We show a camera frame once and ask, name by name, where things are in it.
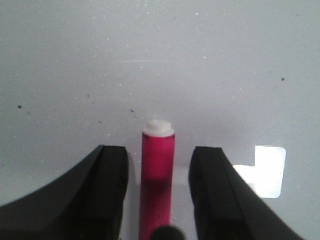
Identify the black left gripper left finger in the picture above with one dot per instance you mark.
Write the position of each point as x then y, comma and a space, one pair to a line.
85, 203

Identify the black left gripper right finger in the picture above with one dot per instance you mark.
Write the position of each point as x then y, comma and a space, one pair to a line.
225, 207

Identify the pink marker pen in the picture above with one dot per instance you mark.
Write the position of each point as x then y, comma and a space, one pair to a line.
157, 158

